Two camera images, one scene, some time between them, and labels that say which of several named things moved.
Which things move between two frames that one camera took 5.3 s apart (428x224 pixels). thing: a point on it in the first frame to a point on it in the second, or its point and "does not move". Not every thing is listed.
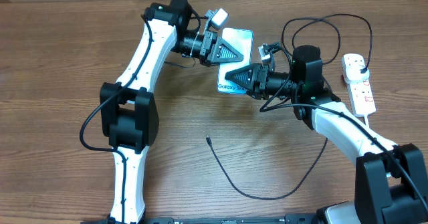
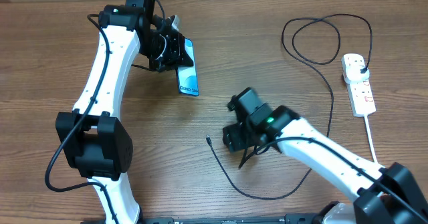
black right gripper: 256,74 to 235,140
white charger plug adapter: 353,74 does not move
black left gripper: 210,39 to 179,56
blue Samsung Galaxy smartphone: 242,41 to 186,75
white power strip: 360,94 does not move
